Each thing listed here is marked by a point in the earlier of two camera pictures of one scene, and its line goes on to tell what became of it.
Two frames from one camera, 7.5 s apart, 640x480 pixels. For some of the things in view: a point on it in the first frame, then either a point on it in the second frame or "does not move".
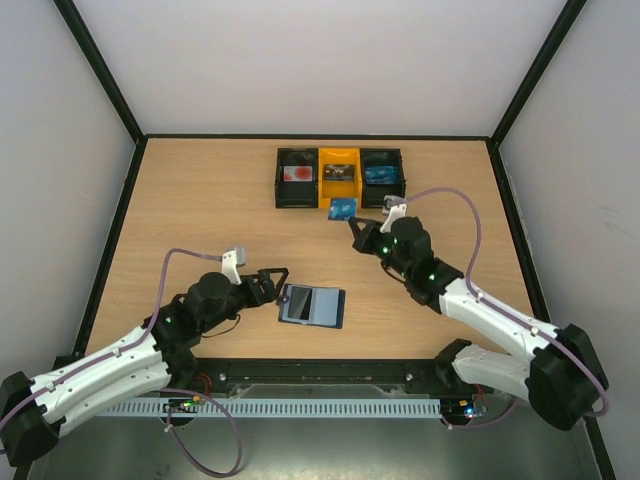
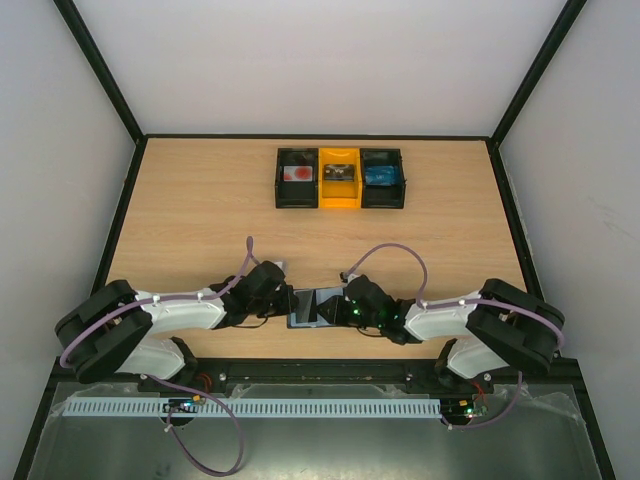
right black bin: x=382 y=175 does not move
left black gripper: x=263 y=277 to x=288 y=296
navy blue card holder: x=312 y=305 does not move
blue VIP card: x=342 y=208 to x=380 y=175
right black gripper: x=371 y=236 to x=343 y=308
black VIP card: x=339 y=172 does not move
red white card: x=297 y=173 does not move
